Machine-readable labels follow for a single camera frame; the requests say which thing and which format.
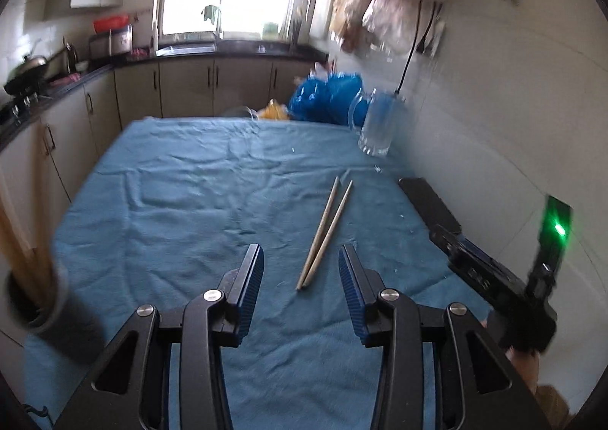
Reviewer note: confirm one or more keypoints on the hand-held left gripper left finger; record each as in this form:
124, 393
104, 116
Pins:
251, 290

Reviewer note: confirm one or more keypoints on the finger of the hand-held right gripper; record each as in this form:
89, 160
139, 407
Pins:
475, 268

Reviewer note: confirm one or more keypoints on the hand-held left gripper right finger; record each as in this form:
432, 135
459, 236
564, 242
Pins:
351, 297

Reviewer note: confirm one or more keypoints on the dark grey chopstick holder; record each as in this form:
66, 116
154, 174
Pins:
45, 311

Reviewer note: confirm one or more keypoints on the person's right hand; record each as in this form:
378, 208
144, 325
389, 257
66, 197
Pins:
522, 368

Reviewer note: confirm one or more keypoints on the blue towel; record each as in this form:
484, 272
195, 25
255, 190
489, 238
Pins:
190, 202

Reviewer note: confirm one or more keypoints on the clear glass mug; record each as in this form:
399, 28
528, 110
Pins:
377, 126

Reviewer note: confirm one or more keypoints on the grey round rim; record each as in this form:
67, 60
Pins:
240, 111

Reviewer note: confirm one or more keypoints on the yellow plastic bag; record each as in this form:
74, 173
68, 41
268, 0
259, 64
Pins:
274, 112

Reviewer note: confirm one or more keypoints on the blue plastic bag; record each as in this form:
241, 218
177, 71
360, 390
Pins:
323, 97

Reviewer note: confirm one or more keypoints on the beige kitchen base cabinets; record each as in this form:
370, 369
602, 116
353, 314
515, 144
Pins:
190, 88

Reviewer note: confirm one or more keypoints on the black kitchen countertop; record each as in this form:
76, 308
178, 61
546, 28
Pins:
190, 54

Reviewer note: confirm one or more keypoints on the steel kitchen sink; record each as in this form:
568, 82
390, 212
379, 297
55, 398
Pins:
187, 49

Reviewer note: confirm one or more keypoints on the countertop utensil holder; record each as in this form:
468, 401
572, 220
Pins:
295, 33

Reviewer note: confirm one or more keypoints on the green cup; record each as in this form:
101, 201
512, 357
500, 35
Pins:
270, 30

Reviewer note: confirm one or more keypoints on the green cloth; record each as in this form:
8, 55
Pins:
211, 14

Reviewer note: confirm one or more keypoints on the steel pot with red lid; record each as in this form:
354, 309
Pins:
111, 38

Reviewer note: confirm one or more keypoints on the steel kettle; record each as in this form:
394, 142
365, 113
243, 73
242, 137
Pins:
71, 57

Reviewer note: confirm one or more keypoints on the gas stove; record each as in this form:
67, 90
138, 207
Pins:
16, 109

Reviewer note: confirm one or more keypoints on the black wok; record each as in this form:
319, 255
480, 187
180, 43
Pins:
26, 73

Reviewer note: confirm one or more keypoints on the wall power socket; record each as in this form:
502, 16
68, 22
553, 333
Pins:
431, 38

